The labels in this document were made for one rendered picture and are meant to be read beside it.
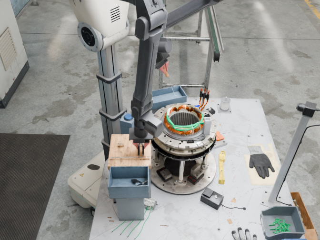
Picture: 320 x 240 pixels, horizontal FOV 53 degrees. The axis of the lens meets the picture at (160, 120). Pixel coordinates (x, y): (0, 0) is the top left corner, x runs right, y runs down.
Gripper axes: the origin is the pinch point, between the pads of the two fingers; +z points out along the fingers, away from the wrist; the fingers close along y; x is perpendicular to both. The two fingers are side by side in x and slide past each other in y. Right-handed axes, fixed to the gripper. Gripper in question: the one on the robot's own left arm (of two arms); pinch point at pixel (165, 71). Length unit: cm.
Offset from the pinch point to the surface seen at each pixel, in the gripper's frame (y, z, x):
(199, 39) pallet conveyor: 80, 82, 100
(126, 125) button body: -32.7, 9.2, -1.8
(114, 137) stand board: -41.9, 0.8, -11.5
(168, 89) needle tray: -0.8, 18.1, 6.9
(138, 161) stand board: -41, 3, -31
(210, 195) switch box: -26, 37, -48
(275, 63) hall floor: 169, 196, 104
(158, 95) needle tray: -7.1, 18.0, 8.6
